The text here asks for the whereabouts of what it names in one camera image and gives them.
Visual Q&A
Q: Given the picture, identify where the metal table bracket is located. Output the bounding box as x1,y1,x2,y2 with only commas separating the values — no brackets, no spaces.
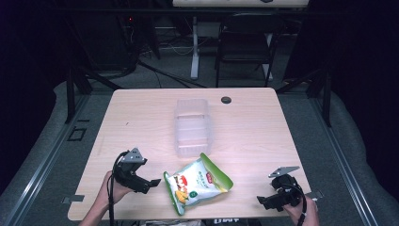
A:
305,188,325,202
61,194,86,205

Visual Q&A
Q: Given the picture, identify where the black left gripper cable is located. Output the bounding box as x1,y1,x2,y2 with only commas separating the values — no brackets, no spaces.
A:
107,151,130,226

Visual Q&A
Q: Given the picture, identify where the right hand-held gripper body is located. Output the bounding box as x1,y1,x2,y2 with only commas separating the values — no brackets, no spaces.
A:
267,166,306,208

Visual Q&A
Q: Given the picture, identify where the person's left hand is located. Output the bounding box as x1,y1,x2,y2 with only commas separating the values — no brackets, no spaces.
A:
94,170,136,215

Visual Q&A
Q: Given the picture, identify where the black metal stand frame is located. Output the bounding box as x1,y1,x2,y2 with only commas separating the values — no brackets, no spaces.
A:
276,64,333,128
63,64,124,124

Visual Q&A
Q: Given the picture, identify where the clear plastic container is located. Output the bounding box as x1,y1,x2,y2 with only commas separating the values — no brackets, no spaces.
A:
173,98,215,158

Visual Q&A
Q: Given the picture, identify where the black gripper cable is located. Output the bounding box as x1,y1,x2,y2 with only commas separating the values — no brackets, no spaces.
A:
107,151,130,226
280,183,308,226

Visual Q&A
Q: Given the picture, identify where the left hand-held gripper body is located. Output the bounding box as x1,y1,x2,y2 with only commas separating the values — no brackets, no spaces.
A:
112,147,152,194

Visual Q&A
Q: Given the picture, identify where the person's right hand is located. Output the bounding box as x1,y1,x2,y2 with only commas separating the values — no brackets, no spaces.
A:
281,195,320,226

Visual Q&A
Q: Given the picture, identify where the green and white snack bag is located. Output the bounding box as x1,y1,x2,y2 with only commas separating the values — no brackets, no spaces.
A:
163,152,234,217

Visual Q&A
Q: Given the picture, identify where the white desk leg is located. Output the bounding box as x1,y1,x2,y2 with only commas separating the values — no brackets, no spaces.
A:
189,15,200,81

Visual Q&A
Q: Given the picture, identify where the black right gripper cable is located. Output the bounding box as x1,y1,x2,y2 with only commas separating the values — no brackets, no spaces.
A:
280,183,308,226

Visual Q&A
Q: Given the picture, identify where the black chair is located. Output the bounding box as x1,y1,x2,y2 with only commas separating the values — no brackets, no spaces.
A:
214,12,286,89

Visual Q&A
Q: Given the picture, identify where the aluminium floor rail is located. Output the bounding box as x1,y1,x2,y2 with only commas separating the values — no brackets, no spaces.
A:
309,93,377,226
0,93,92,226

